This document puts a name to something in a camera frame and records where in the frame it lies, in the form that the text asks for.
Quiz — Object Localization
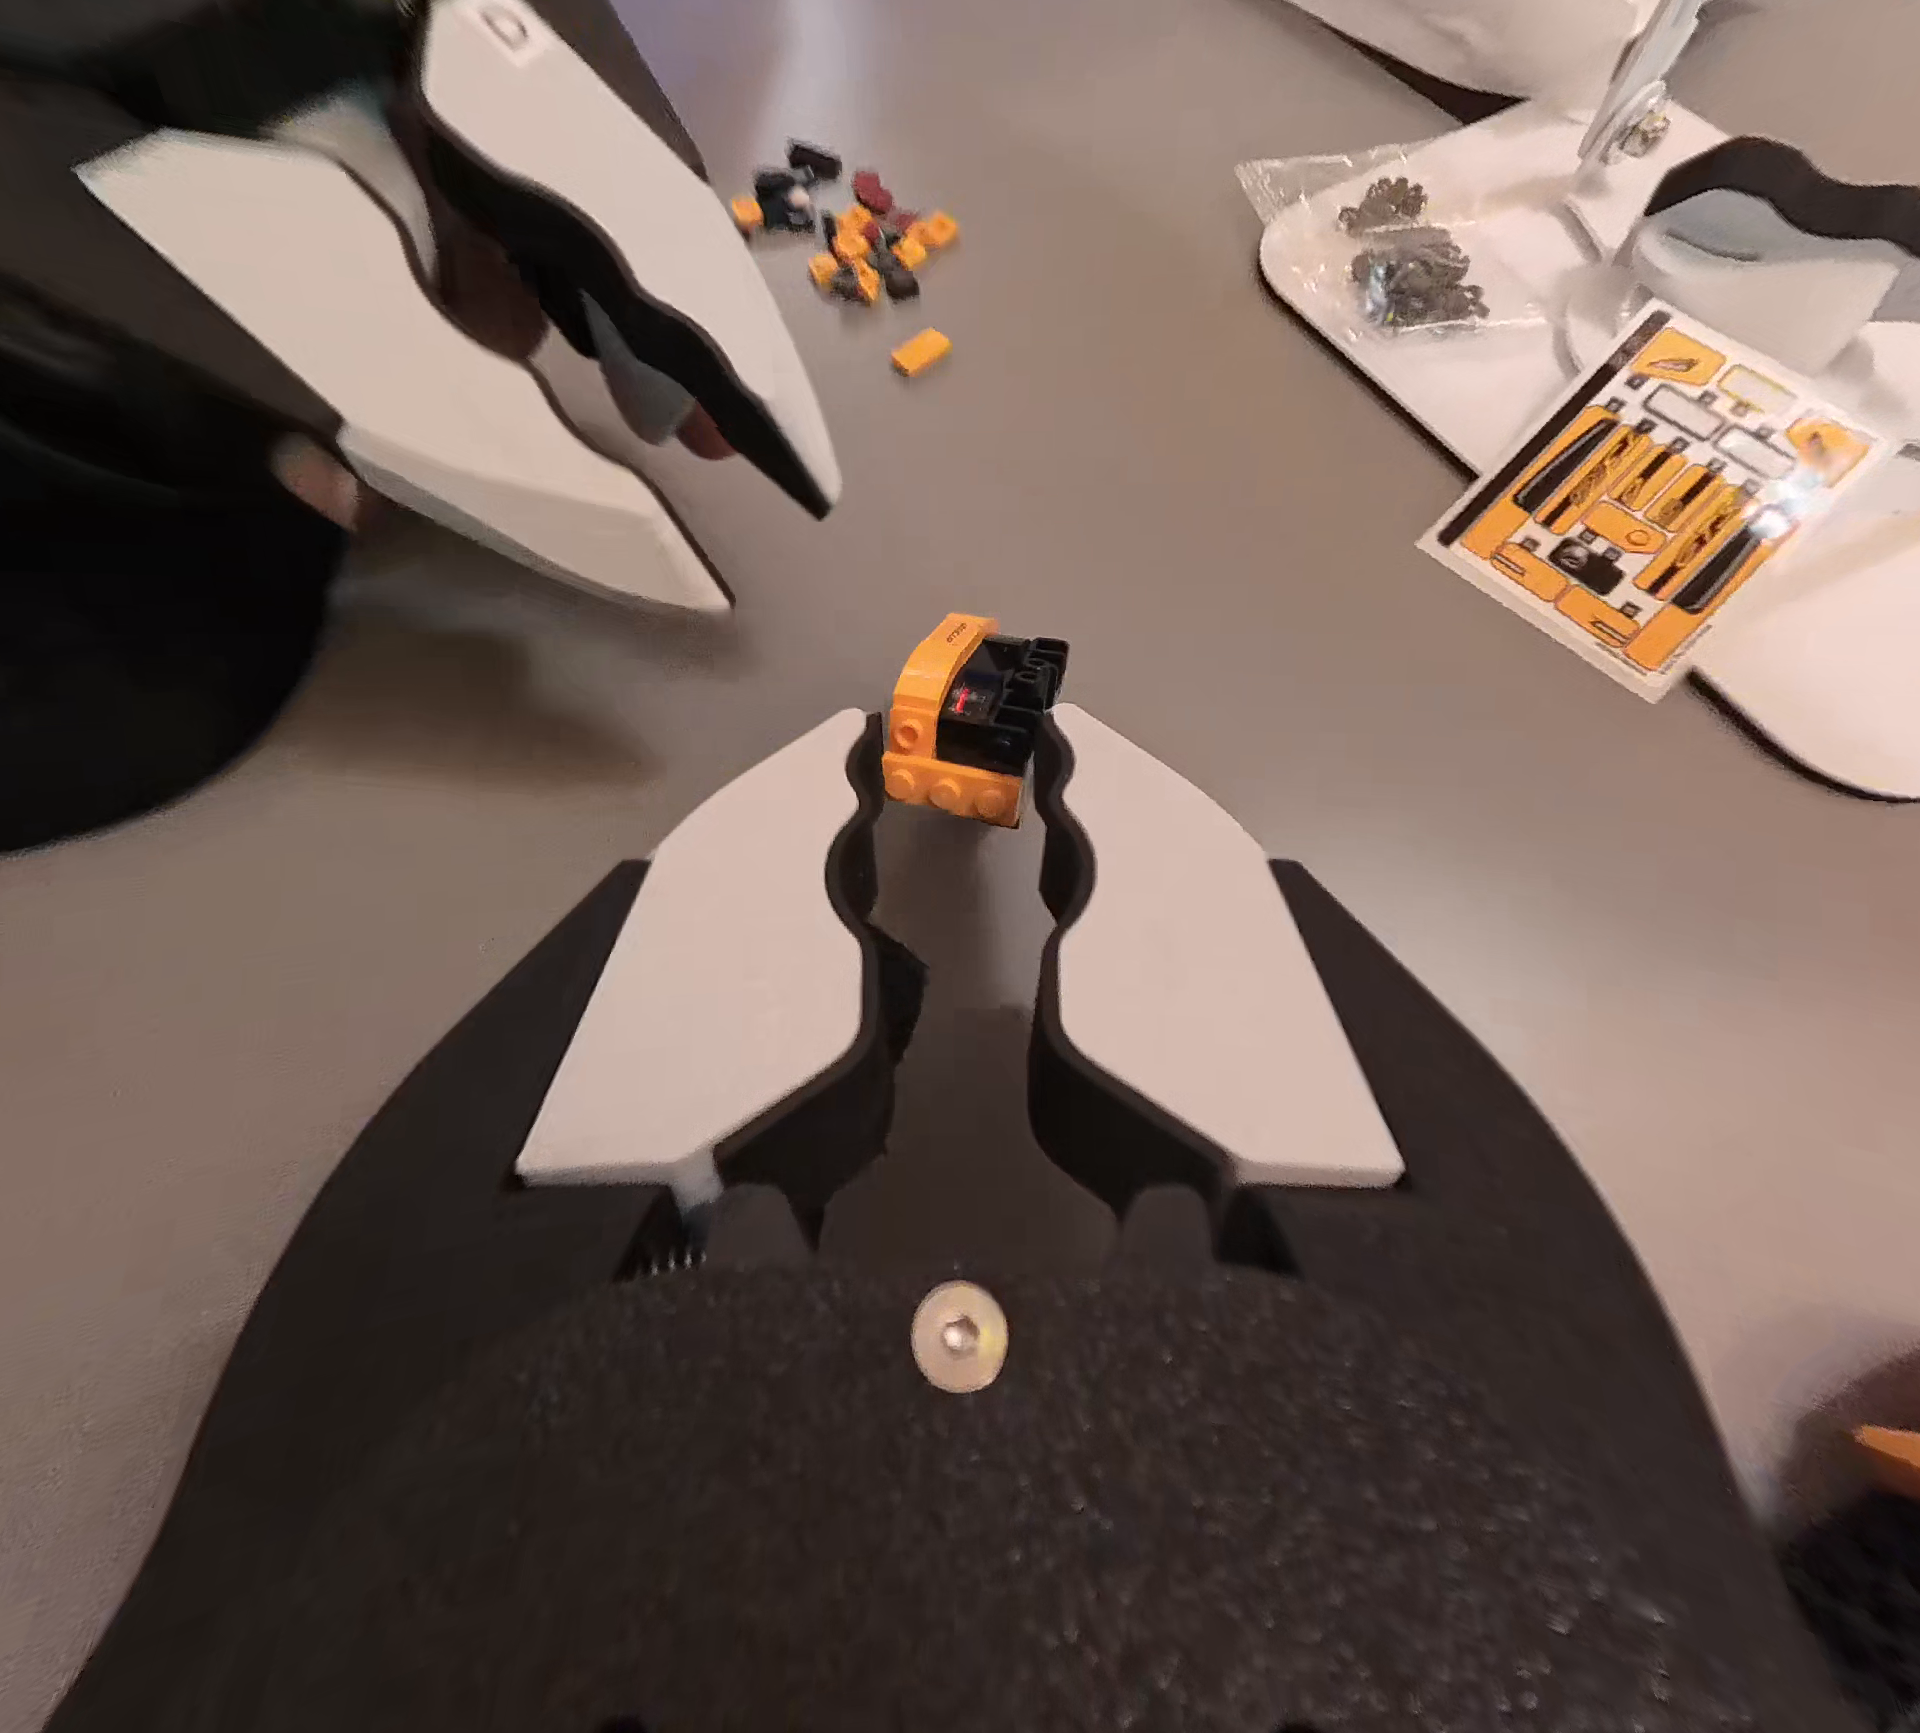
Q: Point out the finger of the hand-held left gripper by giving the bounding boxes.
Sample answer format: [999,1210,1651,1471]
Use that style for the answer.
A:
[71,127,737,614]
[392,0,841,522]

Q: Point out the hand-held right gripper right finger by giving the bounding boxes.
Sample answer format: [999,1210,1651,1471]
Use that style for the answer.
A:
[1028,701,1410,1229]

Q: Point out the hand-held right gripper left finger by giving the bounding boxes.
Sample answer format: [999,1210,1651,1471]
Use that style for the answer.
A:
[514,708,930,1246]

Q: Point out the orange and black lego assembly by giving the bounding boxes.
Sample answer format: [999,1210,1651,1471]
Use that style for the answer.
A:
[879,614,1072,832]

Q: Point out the pile of small lego pieces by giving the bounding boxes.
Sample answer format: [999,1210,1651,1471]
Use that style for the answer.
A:
[729,140,962,306]

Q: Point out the person's left hand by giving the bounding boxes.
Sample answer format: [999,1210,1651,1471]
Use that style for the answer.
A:
[445,243,740,464]

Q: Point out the orange sticker sheet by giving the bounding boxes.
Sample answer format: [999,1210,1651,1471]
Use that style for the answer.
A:
[1415,296,1895,702]

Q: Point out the plastic bag of grey parts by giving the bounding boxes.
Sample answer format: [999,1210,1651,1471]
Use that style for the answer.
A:
[1233,145,1570,339]

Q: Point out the loose grey wavy-edged plate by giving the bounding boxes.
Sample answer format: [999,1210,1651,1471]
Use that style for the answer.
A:
[1626,133,1920,376]

